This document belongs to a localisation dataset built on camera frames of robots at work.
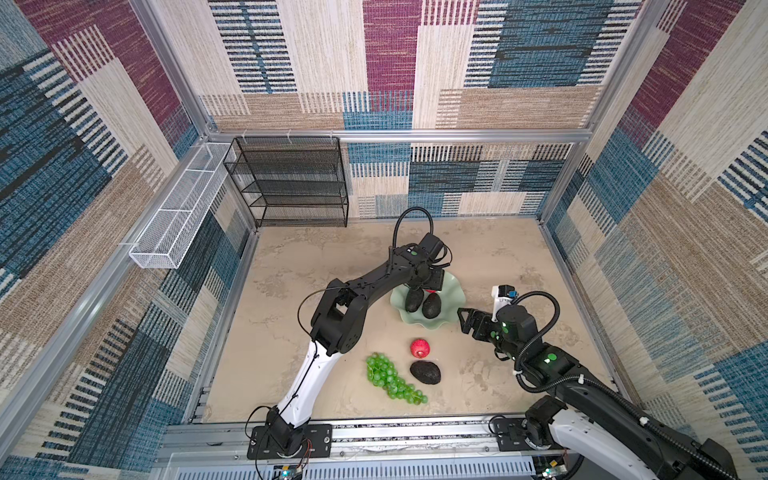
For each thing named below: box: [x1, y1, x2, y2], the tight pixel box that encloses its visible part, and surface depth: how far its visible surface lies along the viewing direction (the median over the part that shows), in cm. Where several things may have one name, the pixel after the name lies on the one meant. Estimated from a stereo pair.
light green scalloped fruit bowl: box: [390, 271, 466, 330], surface depth 96 cm
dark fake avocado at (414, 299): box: [405, 288, 424, 313], surface depth 96 cm
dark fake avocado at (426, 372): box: [410, 360, 442, 385], surface depth 81 cm
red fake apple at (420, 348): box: [410, 338, 431, 359], surface depth 86 cm
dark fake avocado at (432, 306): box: [422, 293, 441, 319], surface depth 94 cm
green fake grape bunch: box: [366, 352, 429, 405], surface depth 81 cm
